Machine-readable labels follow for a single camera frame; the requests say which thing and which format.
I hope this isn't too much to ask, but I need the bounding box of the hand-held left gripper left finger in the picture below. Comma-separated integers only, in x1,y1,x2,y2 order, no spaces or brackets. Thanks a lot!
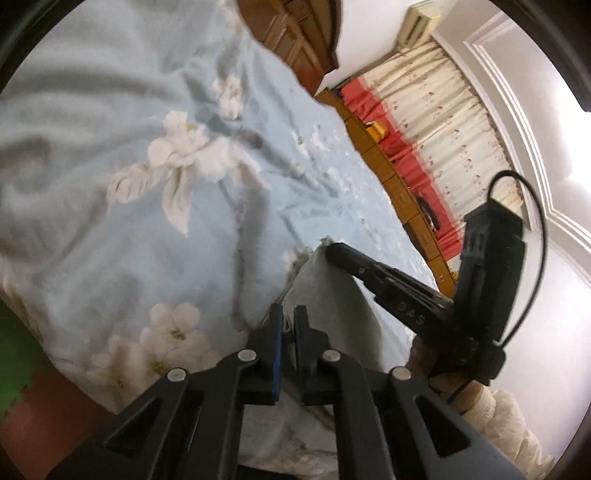
46,304,283,480

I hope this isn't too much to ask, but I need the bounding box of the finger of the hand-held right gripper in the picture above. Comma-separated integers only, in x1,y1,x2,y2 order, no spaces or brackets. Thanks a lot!
325,243,398,303

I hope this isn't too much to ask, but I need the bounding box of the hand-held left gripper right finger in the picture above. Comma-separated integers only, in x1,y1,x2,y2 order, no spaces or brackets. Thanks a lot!
294,305,527,480

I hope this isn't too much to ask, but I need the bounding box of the person's right forearm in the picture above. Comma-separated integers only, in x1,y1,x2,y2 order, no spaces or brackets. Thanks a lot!
462,385,555,468

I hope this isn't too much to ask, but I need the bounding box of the person's right hand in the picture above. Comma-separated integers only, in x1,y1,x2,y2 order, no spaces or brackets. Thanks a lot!
409,335,481,409

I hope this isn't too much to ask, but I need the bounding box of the long low wooden cabinet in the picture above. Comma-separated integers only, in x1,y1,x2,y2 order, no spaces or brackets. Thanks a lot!
318,88,462,296

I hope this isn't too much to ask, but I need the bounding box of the dark flat object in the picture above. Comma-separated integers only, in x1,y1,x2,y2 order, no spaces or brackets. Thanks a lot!
416,196,444,229

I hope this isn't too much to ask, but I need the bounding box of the blue floral bedsheet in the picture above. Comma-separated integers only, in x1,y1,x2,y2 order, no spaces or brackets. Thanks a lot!
0,0,458,476

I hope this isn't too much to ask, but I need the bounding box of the red and cream curtain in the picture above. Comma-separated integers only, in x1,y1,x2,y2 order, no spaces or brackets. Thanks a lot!
339,39,539,254

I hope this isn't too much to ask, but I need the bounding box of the dark wooden headboard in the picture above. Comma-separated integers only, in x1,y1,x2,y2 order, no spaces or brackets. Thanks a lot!
235,0,342,95

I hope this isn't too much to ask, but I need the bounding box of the white air conditioner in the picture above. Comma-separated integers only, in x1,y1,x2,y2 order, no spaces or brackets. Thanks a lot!
397,0,451,47

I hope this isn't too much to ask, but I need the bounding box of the green foam floor mat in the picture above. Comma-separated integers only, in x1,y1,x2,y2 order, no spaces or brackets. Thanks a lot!
0,300,47,416

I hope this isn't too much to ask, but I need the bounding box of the black cable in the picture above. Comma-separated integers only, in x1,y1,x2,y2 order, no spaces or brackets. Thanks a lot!
487,170,549,352

